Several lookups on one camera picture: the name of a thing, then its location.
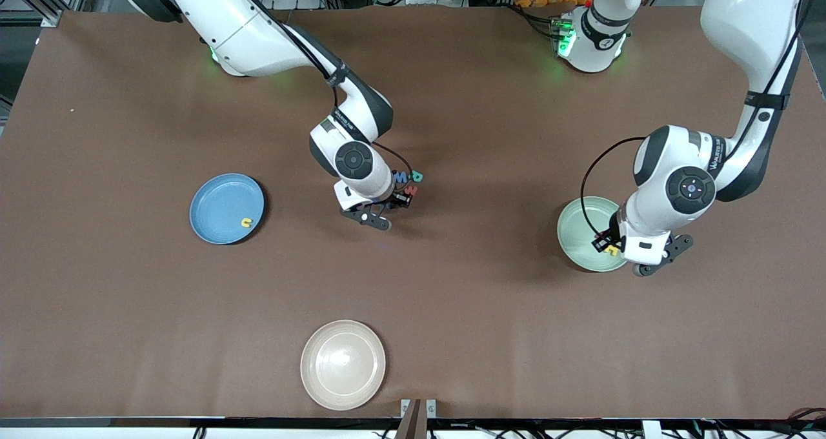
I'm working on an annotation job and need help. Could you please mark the pale green plate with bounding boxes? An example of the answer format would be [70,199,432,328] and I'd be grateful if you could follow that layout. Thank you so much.
[557,196,630,273]

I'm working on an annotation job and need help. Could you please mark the brown table cover sheet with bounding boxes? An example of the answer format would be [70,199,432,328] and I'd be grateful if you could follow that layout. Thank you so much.
[0,5,826,420]

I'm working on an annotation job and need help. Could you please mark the blue plate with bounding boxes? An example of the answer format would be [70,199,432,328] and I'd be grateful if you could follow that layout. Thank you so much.
[189,173,265,245]

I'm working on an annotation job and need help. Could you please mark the beige plate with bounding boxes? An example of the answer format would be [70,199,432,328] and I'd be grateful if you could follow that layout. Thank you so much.
[300,320,387,411]

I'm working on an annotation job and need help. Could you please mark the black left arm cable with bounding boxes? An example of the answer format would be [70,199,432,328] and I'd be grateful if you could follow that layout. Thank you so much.
[581,0,812,240]

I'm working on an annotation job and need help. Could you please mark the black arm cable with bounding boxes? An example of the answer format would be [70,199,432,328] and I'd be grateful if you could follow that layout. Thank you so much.
[581,0,812,240]
[223,0,415,194]

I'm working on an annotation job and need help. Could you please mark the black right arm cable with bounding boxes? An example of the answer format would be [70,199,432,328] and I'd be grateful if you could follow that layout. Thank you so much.
[223,0,415,194]

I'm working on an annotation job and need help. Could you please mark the brown post with metal brackets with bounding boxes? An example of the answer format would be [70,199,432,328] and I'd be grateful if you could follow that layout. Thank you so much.
[400,398,438,439]

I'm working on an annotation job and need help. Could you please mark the aluminium frame profile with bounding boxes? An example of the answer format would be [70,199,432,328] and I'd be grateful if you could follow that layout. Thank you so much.
[0,0,97,28]

